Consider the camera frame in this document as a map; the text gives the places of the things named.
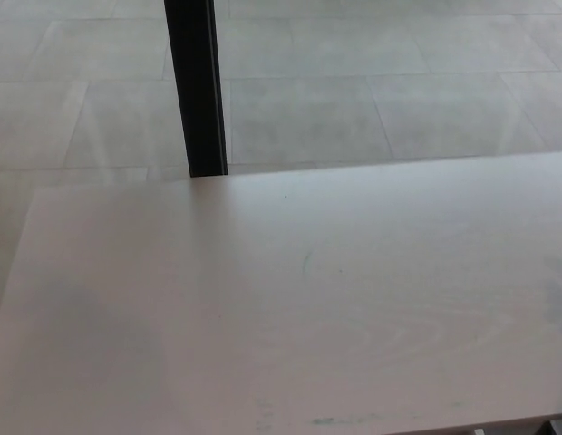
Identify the black metal window frame post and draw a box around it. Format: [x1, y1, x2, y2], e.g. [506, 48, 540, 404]
[163, 0, 229, 179]

